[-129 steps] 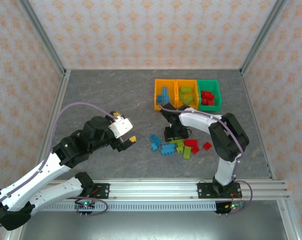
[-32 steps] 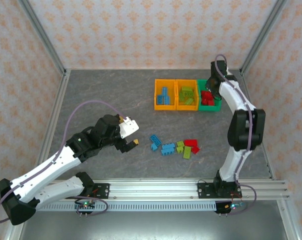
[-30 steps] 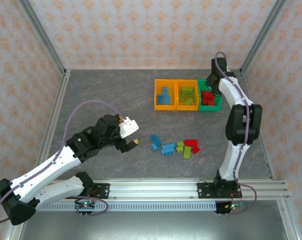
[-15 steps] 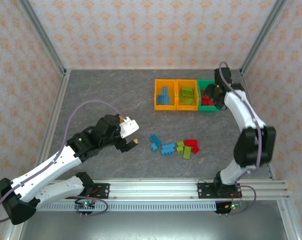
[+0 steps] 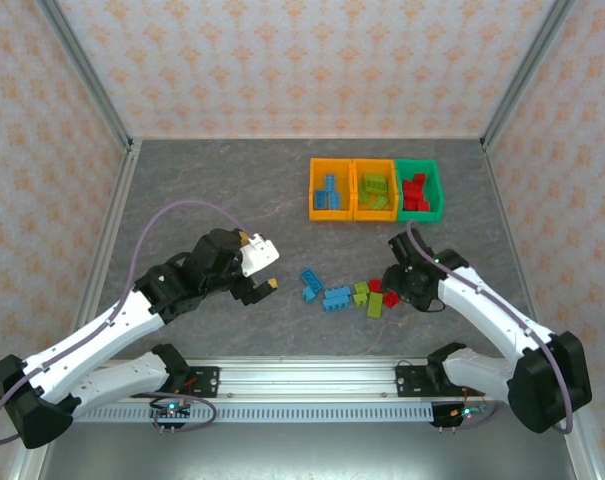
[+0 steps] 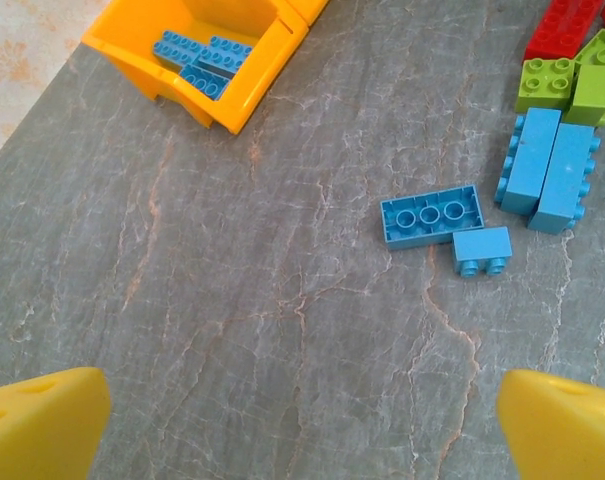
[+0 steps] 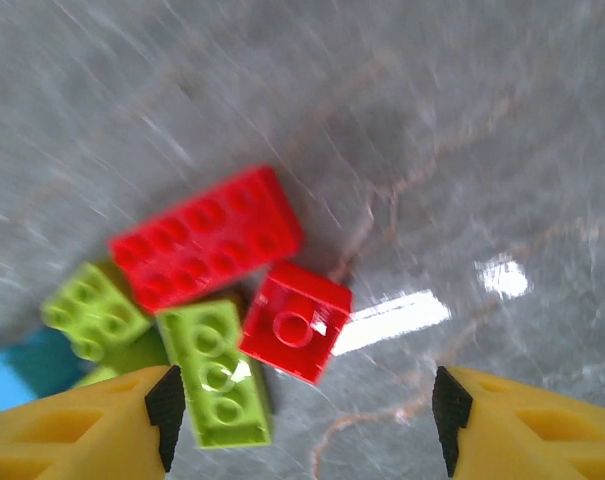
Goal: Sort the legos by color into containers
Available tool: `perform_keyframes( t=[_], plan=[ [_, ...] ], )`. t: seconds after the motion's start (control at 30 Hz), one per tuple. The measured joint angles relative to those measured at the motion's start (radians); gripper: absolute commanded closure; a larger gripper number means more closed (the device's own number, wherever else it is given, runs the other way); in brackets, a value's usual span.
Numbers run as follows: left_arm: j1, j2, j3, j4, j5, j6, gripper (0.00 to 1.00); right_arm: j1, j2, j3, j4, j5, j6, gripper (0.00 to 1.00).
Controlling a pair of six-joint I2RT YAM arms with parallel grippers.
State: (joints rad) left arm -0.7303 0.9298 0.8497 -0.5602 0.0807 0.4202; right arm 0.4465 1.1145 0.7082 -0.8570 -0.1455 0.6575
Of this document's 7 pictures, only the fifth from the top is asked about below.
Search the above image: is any small circuit board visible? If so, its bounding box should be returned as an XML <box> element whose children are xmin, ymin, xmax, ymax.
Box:
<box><xmin>149</xmin><ymin>398</ymin><xmax>193</xmax><ymax>422</ymax></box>
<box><xmin>449</xmin><ymin>404</ymin><xmax>492</xmax><ymax>421</ymax></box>

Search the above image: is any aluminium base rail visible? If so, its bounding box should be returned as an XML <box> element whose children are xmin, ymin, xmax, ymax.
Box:
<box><xmin>94</xmin><ymin>356</ymin><xmax>582</xmax><ymax>401</ymax></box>

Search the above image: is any orange bin with blue legos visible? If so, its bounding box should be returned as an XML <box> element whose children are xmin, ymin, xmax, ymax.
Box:
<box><xmin>308</xmin><ymin>157</ymin><xmax>356</xmax><ymax>222</ymax></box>

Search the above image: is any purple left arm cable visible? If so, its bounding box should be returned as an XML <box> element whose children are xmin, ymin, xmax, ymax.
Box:
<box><xmin>0</xmin><ymin>199</ymin><xmax>258</xmax><ymax>446</ymax></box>

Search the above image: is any thick blue lego block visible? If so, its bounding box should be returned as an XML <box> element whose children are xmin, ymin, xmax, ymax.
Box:
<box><xmin>323</xmin><ymin>286</ymin><xmax>352</xmax><ymax>313</ymax></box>

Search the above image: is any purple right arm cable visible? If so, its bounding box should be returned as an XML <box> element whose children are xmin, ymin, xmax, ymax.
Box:
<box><xmin>405</xmin><ymin>219</ymin><xmax>576</xmax><ymax>434</ymax></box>

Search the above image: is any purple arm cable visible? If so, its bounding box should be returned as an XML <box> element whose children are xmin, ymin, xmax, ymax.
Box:
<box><xmin>0</xmin><ymin>199</ymin><xmax>258</xmax><ymax>446</ymax></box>
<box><xmin>405</xmin><ymin>219</ymin><xmax>576</xmax><ymax>434</ymax></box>

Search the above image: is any aluminium side rail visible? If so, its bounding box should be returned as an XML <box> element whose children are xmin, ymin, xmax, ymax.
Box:
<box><xmin>480</xmin><ymin>139</ymin><xmax>605</xmax><ymax>480</ymax></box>
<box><xmin>6</xmin><ymin>142</ymin><xmax>143</xmax><ymax>480</ymax></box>

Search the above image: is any aluminium corner post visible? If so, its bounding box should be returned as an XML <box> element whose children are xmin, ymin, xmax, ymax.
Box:
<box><xmin>34</xmin><ymin>0</ymin><xmax>136</xmax><ymax>151</ymax></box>
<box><xmin>481</xmin><ymin>0</ymin><xmax>581</xmax><ymax>151</ymax></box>

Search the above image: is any green plastic bin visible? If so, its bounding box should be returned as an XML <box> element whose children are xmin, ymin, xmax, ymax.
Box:
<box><xmin>394</xmin><ymin>158</ymin><xmax>446</xmax><ymax>224</ymax></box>

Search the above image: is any slotted cable duct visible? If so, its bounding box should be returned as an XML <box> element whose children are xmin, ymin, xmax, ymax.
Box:
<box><xmin>74</xmin><ymin>402</ymin><xmax>491</xmax><ymax>424</ymax></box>

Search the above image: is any orange bin with green legos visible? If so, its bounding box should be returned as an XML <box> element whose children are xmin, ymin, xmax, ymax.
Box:
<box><xmin>350</xmin><ymin>158</ymin><xmax>400</xmax><ymax>223</ymax></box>

